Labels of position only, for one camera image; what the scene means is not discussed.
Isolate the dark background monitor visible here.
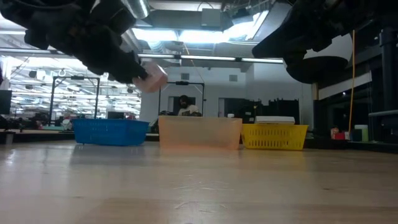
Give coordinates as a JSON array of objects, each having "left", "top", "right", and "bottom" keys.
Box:
[{"left": 0, "top": 90, "right": 12, "bottom": 115}]

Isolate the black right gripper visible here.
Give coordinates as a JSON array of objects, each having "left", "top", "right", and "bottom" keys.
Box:
[{"left": 252, "top": 0, "right": 343, "bottom": 65}]

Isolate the red box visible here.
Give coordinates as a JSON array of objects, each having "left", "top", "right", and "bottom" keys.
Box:
[{"left": 331, "top": 127, "right": 346, "bottom": 141}]

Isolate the yellow plastic bin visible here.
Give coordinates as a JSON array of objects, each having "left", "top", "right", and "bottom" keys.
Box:
[{"left": 241, "top": 123, "right": 309, "bottom": 151}]

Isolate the long ceiling light strip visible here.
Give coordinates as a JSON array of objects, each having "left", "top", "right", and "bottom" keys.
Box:
[{"left": 0, "top": 48, "right": 284, "bottom": 65}]

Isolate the black cabinet row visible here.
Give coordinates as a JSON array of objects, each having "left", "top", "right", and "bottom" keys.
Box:
[{"left": 223, "top": 98, "right": 301, "bottom": 125}]

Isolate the orange translucent bin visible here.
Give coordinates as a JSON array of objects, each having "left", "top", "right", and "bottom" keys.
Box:
[{"left": 157, "top": 115, "right": 243, "bottom": 151}]

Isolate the black background rig frame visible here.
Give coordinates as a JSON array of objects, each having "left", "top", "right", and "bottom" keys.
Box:
[
  {"left": 48, "top": 76, "right": 101, "bottom": 125},
  {"left": 158, "top": 81, "right": 205, "bottom": 116}
]

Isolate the person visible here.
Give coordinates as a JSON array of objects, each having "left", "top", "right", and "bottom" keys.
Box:
[{"left": 177, "top": 95, "right": 200, "bottom": 117}]

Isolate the black pillar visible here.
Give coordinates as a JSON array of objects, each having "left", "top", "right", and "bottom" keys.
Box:
[{"left": 381, "top": 24, "right": 398, "bottom": 138}]

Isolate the yellow cable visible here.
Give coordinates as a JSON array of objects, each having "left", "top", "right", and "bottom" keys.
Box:
[{"left": 348, "top": 29, "right": 356, "bottom": 133}]

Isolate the green white container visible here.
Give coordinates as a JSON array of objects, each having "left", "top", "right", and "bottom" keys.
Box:
[{"left": 354, "top": 124, "right": 369, "bottom": 142}]

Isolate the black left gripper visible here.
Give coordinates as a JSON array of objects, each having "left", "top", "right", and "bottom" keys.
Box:
[{"left": 73, "top": 0, "right": 149, "bottom": 84}]

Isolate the blue plastic bin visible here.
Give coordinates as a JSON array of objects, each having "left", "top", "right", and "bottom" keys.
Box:
[{"left": 70, "top": 118, "right": 150, "bottom": 147}]

